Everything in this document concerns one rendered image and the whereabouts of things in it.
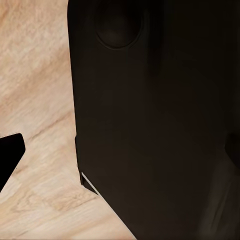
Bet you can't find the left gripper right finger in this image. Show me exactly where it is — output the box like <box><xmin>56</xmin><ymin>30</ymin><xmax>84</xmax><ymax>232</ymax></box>
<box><xmin>224</xmin><ymin>132</ymin><xmax>240</xmax><ymax>172</ymax></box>

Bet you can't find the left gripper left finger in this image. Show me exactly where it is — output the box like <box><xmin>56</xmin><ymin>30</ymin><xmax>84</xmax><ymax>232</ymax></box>
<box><xmin>0</xmin><ymin>133</ymin><xmax>25</xmax><ymax>192</ymax></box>

